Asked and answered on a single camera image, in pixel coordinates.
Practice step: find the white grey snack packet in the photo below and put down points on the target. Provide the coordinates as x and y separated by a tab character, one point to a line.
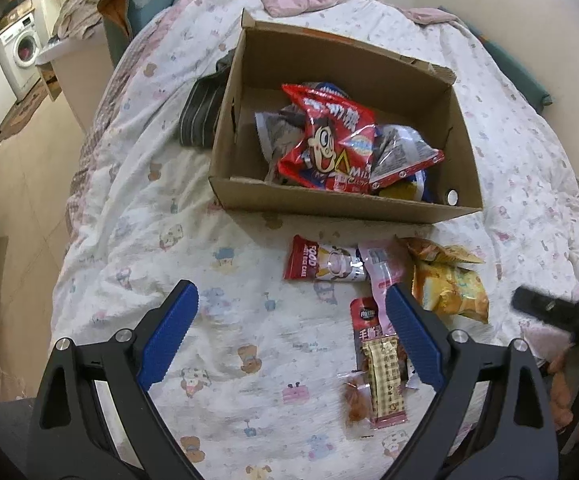
282	137

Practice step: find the red cartoon candy bag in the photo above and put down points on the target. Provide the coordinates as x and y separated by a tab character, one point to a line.
329	150

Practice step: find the beige checkered snack packet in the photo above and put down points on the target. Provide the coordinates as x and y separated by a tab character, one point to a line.
387	385

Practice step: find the blue white snack packet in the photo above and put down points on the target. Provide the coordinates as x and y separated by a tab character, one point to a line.
329	88

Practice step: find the pink snack packet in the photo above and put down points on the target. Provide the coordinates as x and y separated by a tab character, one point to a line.
382	265

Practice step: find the blue yellow snack packet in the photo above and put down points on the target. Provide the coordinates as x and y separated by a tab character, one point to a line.
404	190

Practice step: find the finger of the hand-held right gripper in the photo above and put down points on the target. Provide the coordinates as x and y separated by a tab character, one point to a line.
544	305

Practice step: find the patterned floor rug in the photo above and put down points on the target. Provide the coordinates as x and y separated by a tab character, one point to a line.
22	110

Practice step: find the clear brown snack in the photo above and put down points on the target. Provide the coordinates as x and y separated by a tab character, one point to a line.
357	400

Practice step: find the white washing machine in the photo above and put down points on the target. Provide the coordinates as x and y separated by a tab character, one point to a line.
22	45

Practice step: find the beige crumpled cloth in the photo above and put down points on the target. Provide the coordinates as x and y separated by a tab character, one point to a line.
79	10

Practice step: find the yellow chip bag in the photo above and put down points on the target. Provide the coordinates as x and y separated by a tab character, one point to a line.
452	290

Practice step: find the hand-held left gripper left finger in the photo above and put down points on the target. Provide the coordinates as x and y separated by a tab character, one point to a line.
167	335

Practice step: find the red brown stick snack packet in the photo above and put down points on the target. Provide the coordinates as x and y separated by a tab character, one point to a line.
367	317

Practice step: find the small brown cardboard box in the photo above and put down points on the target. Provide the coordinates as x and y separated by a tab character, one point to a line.
49	85

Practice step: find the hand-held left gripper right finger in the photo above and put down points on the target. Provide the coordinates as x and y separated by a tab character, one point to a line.
414	335

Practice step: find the white plastic bin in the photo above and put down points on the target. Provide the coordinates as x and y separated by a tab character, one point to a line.
69	75

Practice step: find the teal padded bed rail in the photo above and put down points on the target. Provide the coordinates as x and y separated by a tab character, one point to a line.
517	72
137	5

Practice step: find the person's right hand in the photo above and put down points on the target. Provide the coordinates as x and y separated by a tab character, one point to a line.
562	385

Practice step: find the orange brown snack packet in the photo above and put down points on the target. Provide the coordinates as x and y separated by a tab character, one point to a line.
437	250

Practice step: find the red white cartoon cake packet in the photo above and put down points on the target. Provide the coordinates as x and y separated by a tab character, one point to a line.
322	266

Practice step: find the grey print packet red edge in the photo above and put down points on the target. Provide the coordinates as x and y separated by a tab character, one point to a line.
402	152

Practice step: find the small white round cap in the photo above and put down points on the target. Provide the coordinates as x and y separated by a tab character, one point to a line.
452	196

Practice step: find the dark striped cloth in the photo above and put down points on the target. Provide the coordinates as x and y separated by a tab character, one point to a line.
202	105

